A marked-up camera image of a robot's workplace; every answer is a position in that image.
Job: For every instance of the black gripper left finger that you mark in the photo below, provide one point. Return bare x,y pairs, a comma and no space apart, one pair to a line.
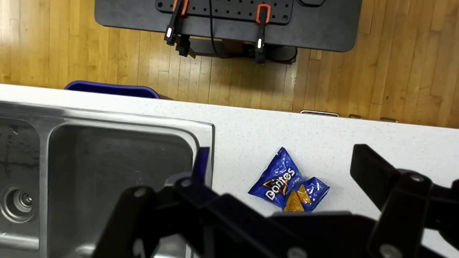
212,226

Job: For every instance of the orange black clamp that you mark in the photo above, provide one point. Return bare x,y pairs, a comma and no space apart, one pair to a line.
262,19
180,9

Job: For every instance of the left orange black clamp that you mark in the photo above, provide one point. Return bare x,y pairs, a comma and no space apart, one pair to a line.
180,9

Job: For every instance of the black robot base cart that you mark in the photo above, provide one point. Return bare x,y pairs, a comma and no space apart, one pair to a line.
321,25

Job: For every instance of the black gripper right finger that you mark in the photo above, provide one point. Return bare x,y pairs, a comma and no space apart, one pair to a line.
410,203

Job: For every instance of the stainless steel double sink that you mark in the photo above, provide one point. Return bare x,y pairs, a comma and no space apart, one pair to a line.
63,171

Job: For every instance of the blue bin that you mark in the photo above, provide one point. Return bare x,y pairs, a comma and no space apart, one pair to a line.
113,90

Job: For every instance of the right orange black clamp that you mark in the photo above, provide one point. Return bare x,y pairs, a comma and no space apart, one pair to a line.
262,19

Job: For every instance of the blue Doritos chip packet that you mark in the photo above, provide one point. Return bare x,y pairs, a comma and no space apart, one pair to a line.
283,186

